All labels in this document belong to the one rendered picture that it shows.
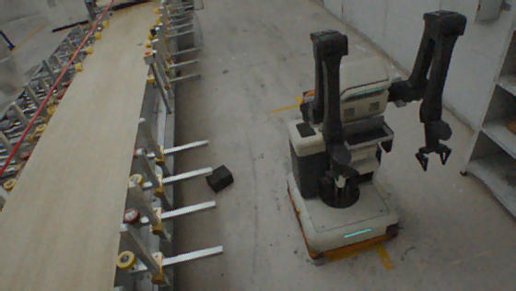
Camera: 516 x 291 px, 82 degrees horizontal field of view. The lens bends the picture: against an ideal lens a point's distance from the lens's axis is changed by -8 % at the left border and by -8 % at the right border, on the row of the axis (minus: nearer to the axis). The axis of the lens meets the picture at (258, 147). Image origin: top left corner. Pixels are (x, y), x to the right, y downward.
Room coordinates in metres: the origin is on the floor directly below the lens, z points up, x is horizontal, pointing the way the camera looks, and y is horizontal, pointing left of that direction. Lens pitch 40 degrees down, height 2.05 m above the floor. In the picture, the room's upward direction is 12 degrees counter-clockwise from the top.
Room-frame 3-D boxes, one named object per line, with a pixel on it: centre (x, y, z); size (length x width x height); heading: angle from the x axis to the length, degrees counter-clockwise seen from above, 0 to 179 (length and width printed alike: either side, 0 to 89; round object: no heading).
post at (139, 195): (1.02, 0.57, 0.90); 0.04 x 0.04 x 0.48; 4
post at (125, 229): (0.77, 0.55, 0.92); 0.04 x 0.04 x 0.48; 4
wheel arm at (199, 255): (0.81, 0.47, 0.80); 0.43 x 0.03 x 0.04; 94
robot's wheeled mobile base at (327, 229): (1.44, -0.49, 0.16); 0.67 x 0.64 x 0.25; 3
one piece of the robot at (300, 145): (1.53, -0.48, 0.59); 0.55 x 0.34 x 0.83; 93
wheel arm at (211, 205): (1.06, 0.48, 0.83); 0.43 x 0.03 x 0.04; 94
